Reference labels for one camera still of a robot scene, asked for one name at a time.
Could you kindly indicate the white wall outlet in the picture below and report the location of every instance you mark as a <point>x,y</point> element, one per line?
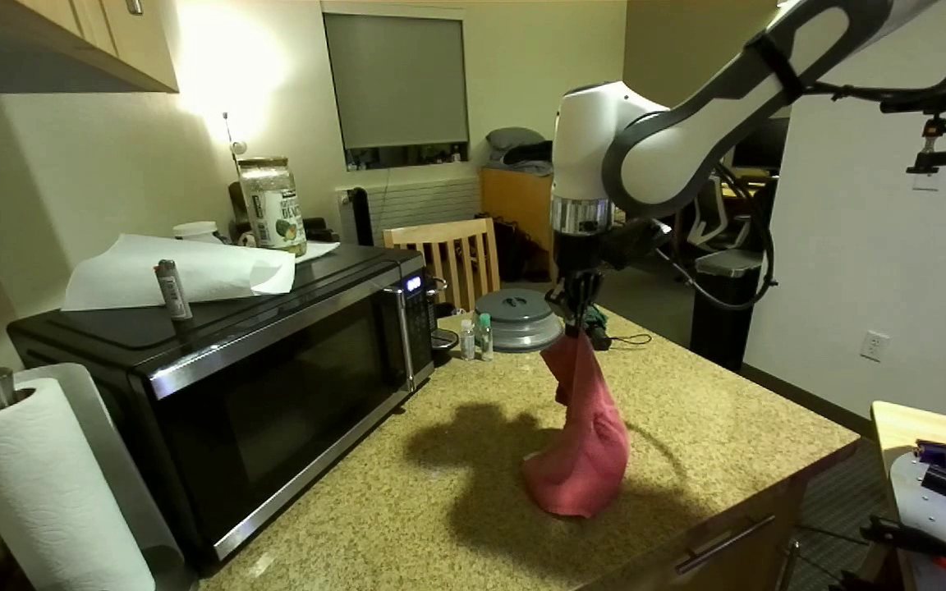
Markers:
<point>876,346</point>

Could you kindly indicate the black orange pliers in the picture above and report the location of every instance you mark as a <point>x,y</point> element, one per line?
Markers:
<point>917,543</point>

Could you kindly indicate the white paper sheet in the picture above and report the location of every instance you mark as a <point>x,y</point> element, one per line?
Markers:
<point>164,274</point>

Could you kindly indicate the pink cloth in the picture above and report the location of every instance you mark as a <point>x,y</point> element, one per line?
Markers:
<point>581,437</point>

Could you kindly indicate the window with grey blind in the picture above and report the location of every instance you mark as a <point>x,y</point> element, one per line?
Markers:
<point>394,85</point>

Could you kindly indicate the wooden chair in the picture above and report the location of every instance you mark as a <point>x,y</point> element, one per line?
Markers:
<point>442,258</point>

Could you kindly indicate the light wooden wall cabinets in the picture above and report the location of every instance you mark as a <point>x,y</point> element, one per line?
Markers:
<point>56,45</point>

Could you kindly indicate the black microwave oven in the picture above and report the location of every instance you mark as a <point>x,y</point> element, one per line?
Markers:
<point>276,406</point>

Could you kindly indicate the light wooden tool table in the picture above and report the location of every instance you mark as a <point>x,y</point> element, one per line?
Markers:
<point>912,421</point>

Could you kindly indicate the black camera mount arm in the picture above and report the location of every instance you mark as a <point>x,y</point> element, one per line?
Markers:
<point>938,101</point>

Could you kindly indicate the small green-capped bottle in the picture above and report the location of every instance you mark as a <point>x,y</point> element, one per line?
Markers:
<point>484,337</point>

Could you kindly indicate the glass jar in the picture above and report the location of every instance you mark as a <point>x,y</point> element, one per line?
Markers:
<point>273,207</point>

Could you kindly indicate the wooden counter base cabinet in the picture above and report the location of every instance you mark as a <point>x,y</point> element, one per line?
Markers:
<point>738,536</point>

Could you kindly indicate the small white bottle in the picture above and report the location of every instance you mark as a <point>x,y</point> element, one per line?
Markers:
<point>468,337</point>

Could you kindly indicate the white paper towel roll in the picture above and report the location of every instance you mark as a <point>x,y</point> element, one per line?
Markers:
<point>33,482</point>

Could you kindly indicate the small grey tube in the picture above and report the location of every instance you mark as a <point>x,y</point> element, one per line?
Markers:
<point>170,291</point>

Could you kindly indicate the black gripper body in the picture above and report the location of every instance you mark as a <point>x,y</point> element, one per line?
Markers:
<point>575,268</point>

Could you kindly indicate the grey plastic dome cover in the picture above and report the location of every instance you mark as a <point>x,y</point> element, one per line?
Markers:
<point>516,315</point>

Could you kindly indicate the black drink bottle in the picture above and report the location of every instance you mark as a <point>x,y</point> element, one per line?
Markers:
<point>359,218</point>

